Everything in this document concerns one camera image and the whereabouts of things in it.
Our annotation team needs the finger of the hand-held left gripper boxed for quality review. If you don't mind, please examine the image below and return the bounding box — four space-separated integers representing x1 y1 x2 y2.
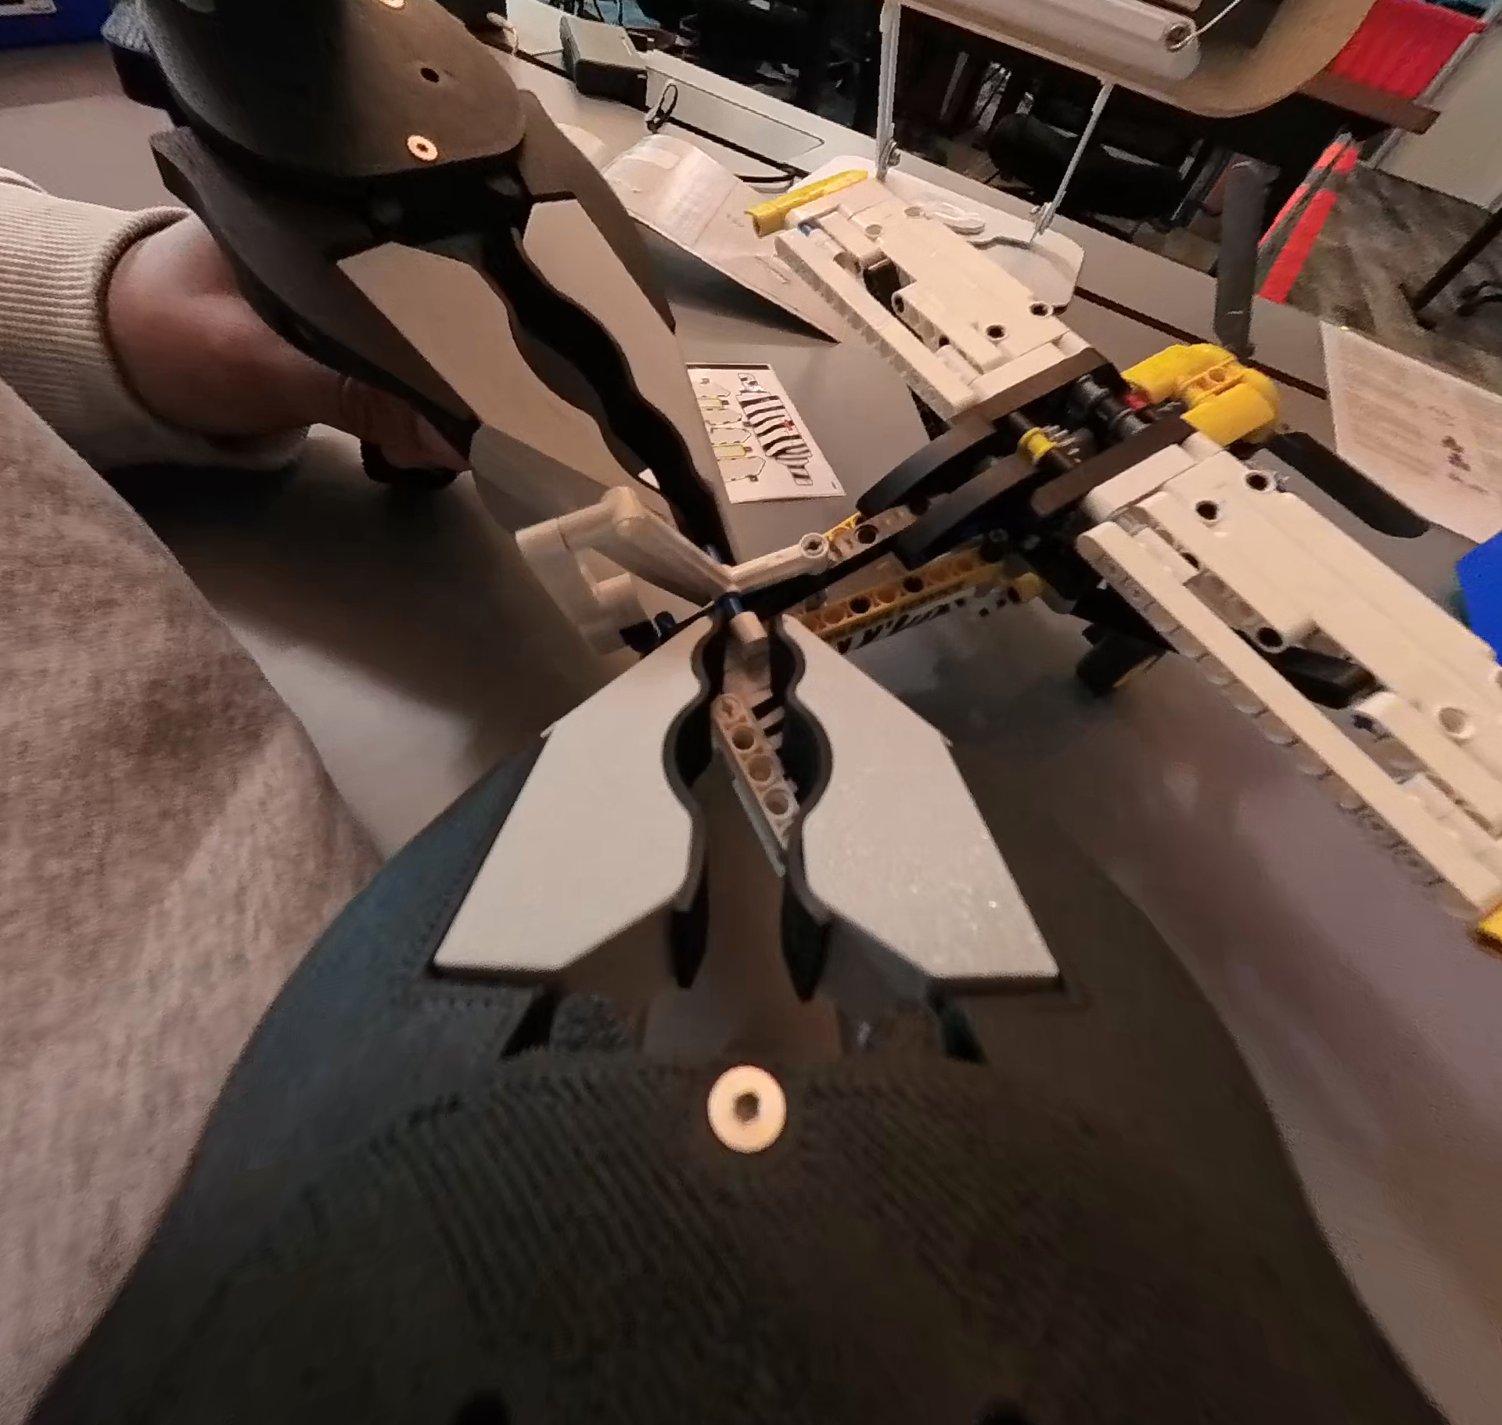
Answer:
515 91 740 559
339 225 728 564

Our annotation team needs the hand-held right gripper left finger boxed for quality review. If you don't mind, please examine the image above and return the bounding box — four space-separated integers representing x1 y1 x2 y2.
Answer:
435 616 726 990

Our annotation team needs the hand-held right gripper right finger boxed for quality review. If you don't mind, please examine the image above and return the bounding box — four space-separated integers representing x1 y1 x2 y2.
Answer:
768 616 1063 1028

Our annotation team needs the white yellow lego airplane model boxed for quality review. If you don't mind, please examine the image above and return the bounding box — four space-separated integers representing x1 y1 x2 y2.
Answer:
515 158 1502 954

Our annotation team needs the person's left forearm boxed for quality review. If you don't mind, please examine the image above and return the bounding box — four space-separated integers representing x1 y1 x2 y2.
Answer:
0 166 195 470

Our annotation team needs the person's left hand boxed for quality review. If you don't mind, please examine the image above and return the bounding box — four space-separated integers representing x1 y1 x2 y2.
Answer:
111 217 473 477

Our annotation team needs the open instruction booklet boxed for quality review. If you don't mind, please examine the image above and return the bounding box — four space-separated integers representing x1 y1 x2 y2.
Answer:
601 135 847 342

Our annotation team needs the black power adapter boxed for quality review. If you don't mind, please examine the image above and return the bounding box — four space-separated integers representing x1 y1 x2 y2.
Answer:
559 17 651 108

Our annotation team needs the zebra striped sticker sheet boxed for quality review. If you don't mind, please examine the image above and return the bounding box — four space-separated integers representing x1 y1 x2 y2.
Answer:
686 363 847 507

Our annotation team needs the white monitor stand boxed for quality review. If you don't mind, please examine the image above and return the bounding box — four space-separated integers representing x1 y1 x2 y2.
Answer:
874 0 1117 317

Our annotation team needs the laminated paper sheet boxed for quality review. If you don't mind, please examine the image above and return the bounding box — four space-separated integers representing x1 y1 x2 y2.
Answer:
1320 322 1502 544

